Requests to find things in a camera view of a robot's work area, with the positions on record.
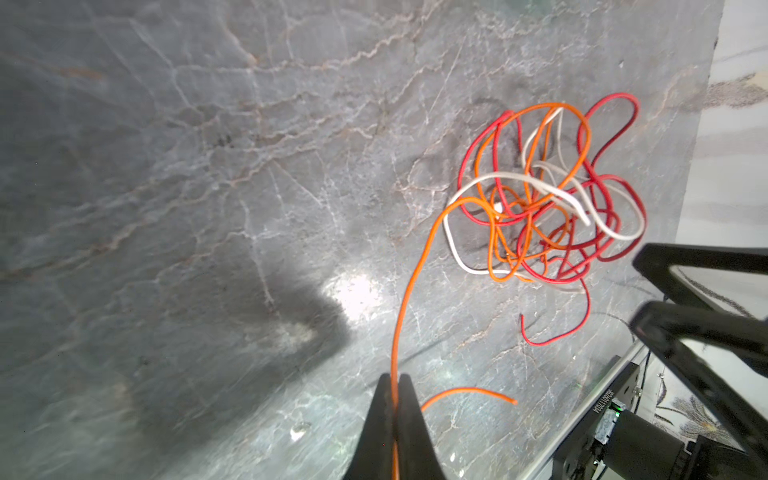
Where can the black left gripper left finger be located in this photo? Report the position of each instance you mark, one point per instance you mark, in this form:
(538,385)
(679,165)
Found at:
(373,456)

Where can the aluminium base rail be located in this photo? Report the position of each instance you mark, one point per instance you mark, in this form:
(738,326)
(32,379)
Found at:
(573,452)

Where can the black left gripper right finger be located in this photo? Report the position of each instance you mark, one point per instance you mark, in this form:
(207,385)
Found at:
(417,459)

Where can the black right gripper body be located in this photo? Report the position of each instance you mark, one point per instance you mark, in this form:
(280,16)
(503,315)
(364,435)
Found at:
(663,327)

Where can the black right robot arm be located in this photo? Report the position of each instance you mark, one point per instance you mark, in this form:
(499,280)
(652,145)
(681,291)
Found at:
(609,432)

